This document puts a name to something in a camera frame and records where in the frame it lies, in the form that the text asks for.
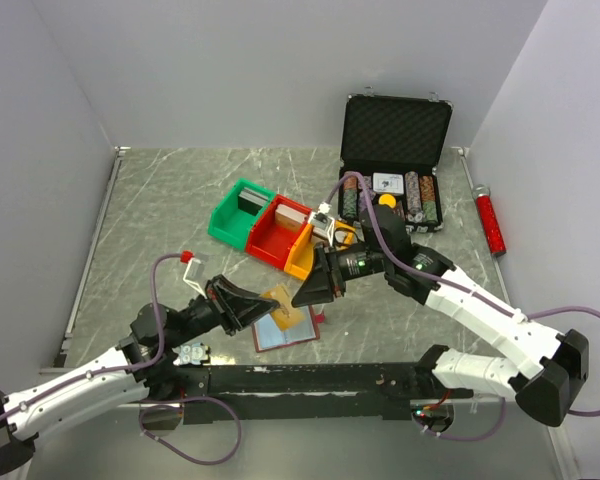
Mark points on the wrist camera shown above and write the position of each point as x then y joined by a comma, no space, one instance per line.
326,230
194,270

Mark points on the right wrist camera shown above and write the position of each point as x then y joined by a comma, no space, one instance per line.
326,230

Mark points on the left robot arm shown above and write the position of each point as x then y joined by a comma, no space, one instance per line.
139,367

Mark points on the black poker chip case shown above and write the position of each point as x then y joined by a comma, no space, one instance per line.
399,135

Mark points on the red glitter tube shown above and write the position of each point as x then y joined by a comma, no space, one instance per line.
490,224

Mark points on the gold striped credit card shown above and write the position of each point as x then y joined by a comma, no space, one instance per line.
285,316

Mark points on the yellow plastic bin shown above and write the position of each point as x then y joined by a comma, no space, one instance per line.
300,259

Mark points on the yellow dealer chip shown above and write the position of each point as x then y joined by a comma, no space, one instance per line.
387,200

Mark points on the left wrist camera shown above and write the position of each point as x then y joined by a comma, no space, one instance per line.
194,270

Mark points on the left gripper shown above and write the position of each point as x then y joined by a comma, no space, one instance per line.
234,307

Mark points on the green plastic bin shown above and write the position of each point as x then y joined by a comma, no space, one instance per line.
231,225

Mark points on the red plastic bin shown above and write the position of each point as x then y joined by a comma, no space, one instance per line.
267,242

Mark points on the cards in green bin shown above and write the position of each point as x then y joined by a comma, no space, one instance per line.
251,201

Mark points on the white playing card deck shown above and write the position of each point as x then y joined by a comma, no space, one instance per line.
388,183

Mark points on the cards in red bin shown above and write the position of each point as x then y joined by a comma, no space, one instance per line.
289,218

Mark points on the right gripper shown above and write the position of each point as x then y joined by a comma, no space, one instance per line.
315,291

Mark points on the red leather card holder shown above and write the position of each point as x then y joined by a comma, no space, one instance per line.
268,336

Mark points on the cartoon sticker tag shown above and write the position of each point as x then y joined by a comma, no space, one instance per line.
194,354

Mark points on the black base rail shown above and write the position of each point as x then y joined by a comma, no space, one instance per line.
285,392

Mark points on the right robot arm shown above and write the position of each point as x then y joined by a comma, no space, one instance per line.
540,368

